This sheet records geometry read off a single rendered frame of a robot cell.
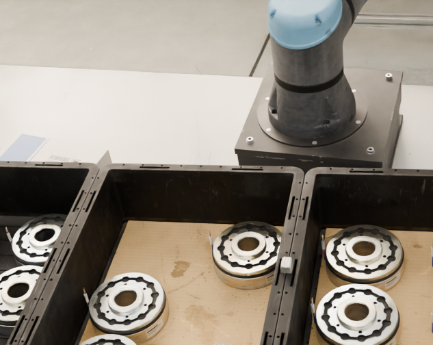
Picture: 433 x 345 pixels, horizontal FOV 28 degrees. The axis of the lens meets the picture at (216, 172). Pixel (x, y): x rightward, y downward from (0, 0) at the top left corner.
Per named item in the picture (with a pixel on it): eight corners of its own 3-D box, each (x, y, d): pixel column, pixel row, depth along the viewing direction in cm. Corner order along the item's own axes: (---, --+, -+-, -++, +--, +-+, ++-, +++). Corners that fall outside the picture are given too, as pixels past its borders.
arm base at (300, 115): (289, 79, 157) (284, 33, 151) (368, 94, 151) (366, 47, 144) (254, 129, 148) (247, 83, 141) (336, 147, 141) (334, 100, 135)
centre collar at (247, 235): (237, 232, 120) (236, 228, 120) (270, 236, 119) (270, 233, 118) (226, 257, 117) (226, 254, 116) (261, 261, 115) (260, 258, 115)
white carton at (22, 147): (-6, 210, 157) (-22, 172, 152) (30, 169, 165) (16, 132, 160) (85, 231, 149) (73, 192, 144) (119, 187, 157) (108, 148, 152)
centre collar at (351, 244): (348, 236, 117) (348, 233, 116) (384, 239, 115) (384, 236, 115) (342, 262, 113) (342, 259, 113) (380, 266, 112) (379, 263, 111)
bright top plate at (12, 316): (-6, 270, 122) (-7, 267, 122) (63, 265, 121) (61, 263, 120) (-25, 324, 114) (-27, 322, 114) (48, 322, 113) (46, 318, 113)
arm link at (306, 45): (260, 81, 141) (252, 9, 132) (290, 36, 150) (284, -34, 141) (330, 92, 137) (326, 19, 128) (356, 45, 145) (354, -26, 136)
